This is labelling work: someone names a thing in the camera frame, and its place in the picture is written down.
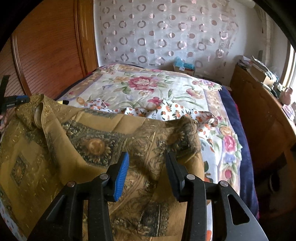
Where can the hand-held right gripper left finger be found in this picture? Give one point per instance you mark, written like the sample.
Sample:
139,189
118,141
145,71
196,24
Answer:
121,176

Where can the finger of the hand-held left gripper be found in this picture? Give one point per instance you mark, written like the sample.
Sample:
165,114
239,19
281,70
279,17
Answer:
22,99

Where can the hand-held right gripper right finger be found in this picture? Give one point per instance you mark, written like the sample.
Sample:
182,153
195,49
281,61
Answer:
173,176

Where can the brown patterned shirt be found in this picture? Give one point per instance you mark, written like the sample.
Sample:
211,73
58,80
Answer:
69,139

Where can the orange fruit print garment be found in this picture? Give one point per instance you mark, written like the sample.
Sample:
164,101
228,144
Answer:
175,113

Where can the wooden wardrobe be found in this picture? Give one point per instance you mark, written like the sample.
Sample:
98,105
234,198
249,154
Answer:
46,46

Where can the navy blue blanket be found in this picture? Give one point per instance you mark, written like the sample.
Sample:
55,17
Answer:
247,162

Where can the floral blanket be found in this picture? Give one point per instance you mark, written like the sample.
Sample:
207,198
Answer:
138,83

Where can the wooden side cabinet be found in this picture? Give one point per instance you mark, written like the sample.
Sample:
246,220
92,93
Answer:
261,115

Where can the blue topped cardboard box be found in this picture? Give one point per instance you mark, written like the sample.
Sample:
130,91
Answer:
183,66

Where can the pink tissue pack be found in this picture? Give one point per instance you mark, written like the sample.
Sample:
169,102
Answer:
290,112

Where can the brown cardboard box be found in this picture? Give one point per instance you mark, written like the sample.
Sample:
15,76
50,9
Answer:
261,75

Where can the pink bottle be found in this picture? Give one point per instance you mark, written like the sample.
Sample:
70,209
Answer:
286,96

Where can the stack of papers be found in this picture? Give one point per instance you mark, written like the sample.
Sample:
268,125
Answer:
256,62

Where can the circle patterned sheer curtain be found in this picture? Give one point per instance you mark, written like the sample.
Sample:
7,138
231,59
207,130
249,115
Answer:
161,34

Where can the window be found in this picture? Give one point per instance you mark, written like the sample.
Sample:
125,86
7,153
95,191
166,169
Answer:
290,69

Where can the patterned window curtain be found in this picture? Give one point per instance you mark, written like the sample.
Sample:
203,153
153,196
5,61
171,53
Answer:
266,34

